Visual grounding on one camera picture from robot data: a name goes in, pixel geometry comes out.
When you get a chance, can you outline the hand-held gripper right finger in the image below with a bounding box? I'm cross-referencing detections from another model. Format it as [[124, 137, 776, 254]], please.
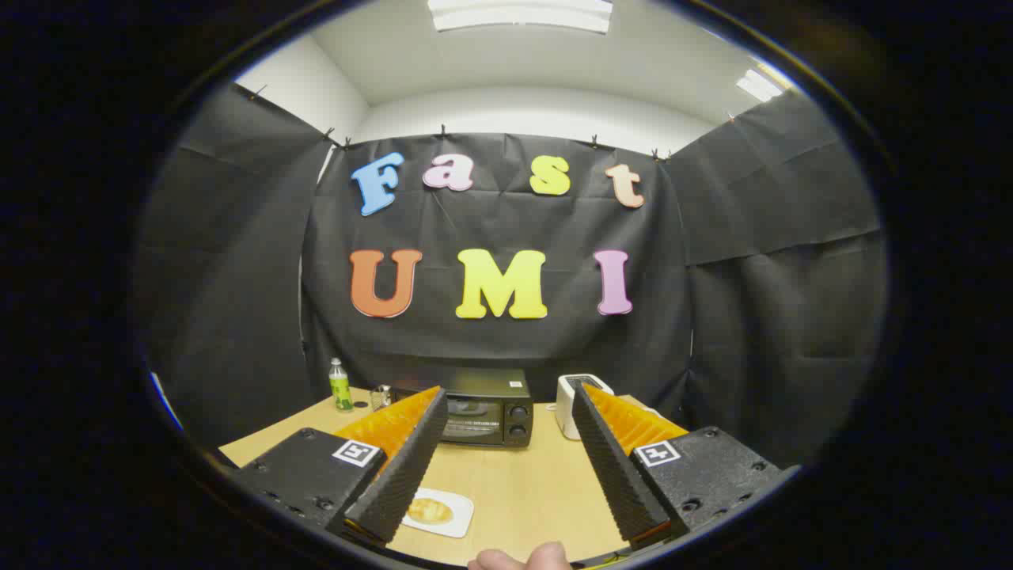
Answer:
[[571, 380, 784, 551]]

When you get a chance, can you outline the white square plate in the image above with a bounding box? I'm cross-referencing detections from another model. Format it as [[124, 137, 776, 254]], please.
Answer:
[[401, 487, 474, 539]]

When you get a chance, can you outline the large ceiling light panel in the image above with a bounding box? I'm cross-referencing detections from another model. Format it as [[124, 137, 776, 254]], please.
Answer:
[[427, 0, 614, 34]]

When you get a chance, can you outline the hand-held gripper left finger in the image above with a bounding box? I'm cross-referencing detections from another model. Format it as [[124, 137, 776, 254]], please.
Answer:
[[230, 386, 450, 547]]

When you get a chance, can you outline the round bread bun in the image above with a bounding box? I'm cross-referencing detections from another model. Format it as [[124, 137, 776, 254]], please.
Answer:
[[408, 499, 454, 525]]

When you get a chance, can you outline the black toaster oven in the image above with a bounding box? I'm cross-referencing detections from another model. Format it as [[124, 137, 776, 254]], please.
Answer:
[[393, 368, 533, 448]]

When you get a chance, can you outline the green label plastic bottle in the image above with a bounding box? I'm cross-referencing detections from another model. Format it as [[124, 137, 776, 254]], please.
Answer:
[[328, 358, 355, 412]]

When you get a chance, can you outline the white pop-up toaster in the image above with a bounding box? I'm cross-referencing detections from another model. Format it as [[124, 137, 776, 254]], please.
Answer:
[[556, 374, 614, 441]]

